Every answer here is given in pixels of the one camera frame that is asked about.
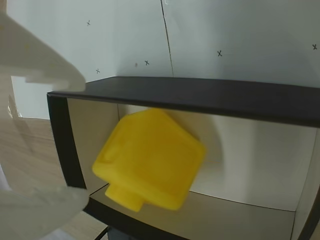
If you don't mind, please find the yellow square plastic block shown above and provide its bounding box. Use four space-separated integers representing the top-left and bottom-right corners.
91 107 208 214

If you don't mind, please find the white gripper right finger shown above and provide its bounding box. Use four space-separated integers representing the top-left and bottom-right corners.
0 9 87 94

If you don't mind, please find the dark brown cardboard box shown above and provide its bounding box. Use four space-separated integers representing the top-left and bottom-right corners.
46 75 320 240

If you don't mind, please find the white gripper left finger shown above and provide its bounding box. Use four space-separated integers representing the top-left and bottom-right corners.
0 185 89 240

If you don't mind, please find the white paper sheet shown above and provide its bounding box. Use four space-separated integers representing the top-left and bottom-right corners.
161 0 320 89
6 0 175 121

